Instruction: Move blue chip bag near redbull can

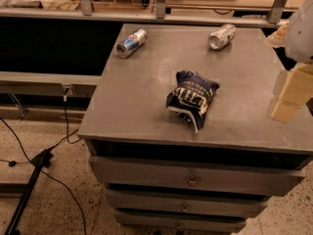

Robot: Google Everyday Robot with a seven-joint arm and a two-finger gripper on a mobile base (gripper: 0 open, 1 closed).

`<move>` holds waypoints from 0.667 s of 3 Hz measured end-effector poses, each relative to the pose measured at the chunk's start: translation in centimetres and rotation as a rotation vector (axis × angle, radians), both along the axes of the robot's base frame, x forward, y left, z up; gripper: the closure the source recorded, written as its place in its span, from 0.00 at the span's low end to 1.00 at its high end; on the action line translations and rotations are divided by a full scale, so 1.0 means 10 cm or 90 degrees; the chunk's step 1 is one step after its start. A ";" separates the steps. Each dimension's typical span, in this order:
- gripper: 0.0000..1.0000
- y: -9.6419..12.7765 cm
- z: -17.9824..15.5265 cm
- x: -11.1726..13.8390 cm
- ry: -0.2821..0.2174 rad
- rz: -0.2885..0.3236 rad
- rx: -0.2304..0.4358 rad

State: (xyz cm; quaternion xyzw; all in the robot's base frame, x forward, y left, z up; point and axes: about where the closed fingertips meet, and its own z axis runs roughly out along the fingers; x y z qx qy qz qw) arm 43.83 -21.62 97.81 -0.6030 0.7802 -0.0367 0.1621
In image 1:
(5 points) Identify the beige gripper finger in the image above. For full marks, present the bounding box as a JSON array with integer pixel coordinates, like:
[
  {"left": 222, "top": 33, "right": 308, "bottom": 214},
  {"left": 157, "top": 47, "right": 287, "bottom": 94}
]
[
  {"left": 265, "top": 23, "right": 289, "bottom": 48},
  {"left": 271, "top": 63, "right": 313, "bottom": 122}
]

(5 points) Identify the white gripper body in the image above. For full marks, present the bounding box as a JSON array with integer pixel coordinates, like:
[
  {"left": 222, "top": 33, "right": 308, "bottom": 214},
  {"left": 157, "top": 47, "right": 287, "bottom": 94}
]
[{"left": 285, "top": 0, "right": 313, "bottom": 63}]

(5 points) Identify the blue chip bag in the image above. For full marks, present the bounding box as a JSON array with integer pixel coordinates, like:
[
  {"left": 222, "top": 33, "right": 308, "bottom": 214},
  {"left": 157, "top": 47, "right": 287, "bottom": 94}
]
[{"left": 165, "top": 70, "right": 220, "bottom": 132}]

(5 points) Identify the silver soda can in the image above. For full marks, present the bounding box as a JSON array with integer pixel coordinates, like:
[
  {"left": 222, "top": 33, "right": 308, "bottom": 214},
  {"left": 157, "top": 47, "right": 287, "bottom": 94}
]
[{"left": 207, "top": 23, "right": 236, "bottom": 50}]

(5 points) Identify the blue redbull can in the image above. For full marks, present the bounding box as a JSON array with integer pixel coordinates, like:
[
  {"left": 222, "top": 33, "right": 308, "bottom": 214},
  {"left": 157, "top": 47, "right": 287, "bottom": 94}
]
[{"left": 116, "top": 28, "right": 148, "bottom": 58}]

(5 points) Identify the grey drawer cabinet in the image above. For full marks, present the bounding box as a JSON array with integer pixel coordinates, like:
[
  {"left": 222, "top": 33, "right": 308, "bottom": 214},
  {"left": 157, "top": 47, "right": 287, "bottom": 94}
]
[{"left": 77, "top": 23, "right": 313, "bottom": 234}]

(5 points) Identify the top grey drawer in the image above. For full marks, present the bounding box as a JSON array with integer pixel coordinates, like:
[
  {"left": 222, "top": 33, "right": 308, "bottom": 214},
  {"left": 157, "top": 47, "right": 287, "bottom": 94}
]
[{"left": 89, "top": 156, "right": 305, "bottom": 196}]

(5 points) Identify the grey drawer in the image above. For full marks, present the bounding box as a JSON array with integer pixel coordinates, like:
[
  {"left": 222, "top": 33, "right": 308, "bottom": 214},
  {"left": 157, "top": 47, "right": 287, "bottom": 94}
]
[
  {"left": 89, "top": 156, "right": 305, "bottom": 196},
  {"left": 114, "top": 211, "right": 246, "bottom": 234},
  {"left": 106, "top": 189, "right": 267, "bottom": 218}
]

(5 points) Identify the bottom grey drawer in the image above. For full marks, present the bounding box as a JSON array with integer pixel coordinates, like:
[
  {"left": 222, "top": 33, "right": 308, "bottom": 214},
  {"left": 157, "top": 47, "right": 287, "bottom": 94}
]
[{"left": 114, "top": 211, "right": 246, "bottom": 234}]

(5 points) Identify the middle grey drawer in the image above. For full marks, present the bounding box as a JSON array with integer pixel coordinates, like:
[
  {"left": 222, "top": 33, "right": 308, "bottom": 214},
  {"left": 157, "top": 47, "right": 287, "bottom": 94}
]
[{"left": 106, "top": 189, "right": 267, "bottom": 218}]

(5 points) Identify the black metal stand leg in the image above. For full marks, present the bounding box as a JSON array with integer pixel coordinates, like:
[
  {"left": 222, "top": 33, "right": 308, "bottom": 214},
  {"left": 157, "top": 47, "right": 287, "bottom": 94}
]
[{"left": 2, "top": 149, "right": 53, "bottom": 235}]

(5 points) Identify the grey metal shelf rail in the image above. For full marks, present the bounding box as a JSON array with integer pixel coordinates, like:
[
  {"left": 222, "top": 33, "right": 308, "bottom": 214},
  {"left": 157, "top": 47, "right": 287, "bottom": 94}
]
[{"left": 0, "top": 71, "right": 100, "bottom": 98}]

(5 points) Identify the black floor cable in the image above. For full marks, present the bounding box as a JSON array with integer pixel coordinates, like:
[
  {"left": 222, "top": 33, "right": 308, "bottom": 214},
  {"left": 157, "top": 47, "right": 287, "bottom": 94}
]
[{"left": 0, "top": 95, "right": 88, "bottom": 235}]

